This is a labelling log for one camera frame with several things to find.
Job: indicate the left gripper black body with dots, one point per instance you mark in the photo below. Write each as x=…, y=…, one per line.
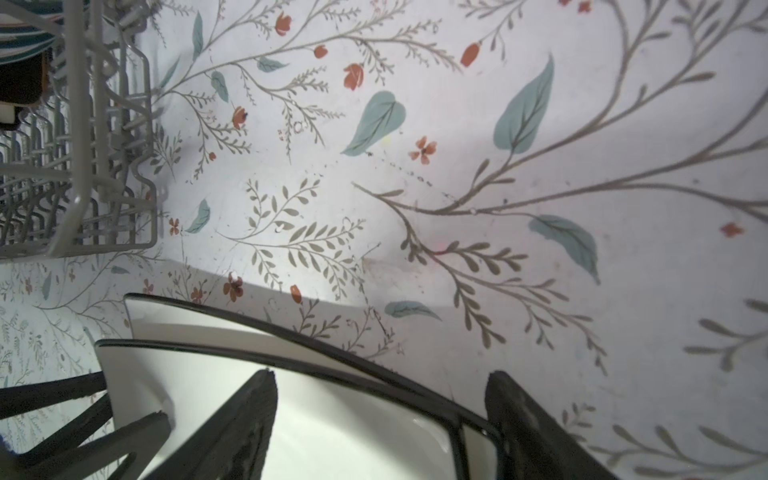
x=67, y=429

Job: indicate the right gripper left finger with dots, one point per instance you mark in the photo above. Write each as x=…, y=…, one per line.
x=233, y=443

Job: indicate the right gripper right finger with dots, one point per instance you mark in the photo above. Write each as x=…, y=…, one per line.
x=535, y=446

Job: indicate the white square plate black rim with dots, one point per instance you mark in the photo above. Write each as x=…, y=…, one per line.
x=155, y=318

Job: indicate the grey wire dish rack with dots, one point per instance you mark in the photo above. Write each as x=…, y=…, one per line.
x=70, y=166

